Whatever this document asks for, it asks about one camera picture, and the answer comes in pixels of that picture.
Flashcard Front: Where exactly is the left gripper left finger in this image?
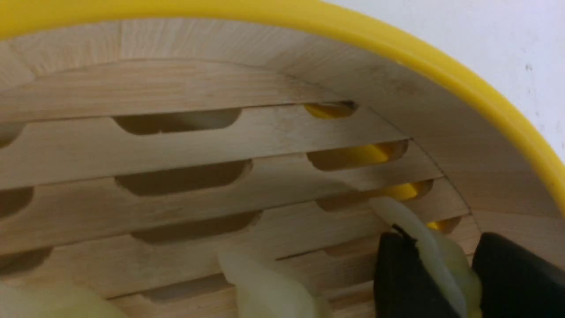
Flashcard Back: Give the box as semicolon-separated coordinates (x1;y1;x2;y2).
373;225;458;318

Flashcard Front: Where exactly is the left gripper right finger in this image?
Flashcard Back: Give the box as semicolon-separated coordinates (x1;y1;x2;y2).
472;233;565;318

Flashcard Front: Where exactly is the yellow bamboo steamer tray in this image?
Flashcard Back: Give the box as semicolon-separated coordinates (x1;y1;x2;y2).
1;0;564;318

